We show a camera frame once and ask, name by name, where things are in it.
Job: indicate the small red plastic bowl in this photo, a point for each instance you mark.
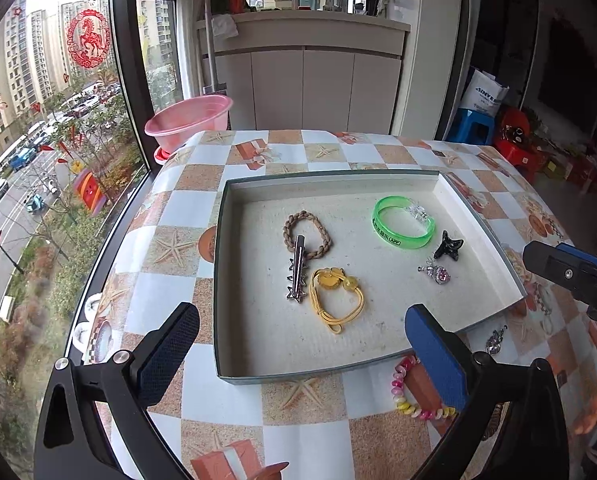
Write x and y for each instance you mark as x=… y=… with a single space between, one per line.
x=162 y=156

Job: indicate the black claw hair clip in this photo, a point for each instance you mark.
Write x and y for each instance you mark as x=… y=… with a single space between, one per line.
x=448 y=250

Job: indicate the grey shallow tray box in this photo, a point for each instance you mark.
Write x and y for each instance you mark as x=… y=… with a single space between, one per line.
x=378 y=310

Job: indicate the blue plastic stool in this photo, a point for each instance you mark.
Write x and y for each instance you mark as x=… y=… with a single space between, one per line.
x=471 y=122

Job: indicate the dark wall screen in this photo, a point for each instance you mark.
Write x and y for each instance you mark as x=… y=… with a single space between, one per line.
x=573 y=80

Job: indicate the silver charm with pink gem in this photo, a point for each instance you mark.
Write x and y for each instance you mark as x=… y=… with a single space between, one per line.
x=441 y=275

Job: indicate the pink plastic basin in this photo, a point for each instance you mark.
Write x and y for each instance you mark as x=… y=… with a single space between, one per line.
x=188 y=120

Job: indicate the white rag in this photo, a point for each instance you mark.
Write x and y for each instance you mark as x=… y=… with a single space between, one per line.
x=224 y=26

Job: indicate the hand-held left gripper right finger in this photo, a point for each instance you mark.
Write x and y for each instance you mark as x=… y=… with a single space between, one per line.
x=436 y=355

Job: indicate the silver spiked hair clip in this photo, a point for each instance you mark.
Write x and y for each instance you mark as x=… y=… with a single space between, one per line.
x=298 y=270

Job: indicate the red lantern window sticker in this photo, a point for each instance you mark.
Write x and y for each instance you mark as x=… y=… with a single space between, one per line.
x=91 y=194

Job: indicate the white sink cabinet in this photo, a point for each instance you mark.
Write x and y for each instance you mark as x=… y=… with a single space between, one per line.
x=303 y=85

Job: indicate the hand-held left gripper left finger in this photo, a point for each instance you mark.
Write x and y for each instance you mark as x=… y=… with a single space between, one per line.
x=171 y=350

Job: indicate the red horse window sticker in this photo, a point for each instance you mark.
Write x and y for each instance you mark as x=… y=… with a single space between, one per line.
x=88 y=39

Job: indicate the white shopping bag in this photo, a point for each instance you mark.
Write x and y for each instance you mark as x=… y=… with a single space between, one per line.
x=483 y=92

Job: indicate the red plastic stool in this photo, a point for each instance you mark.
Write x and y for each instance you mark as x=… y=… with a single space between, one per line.
x=520 y=150

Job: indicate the silver crystal pendant charm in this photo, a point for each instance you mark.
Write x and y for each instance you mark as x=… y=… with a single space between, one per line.
x=494 y=344

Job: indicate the white mop pole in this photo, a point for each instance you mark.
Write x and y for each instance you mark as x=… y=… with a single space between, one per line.
x=209 y=50

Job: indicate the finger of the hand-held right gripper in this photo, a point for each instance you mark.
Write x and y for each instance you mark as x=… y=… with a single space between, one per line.
x=585 y=256
x=553 y=265

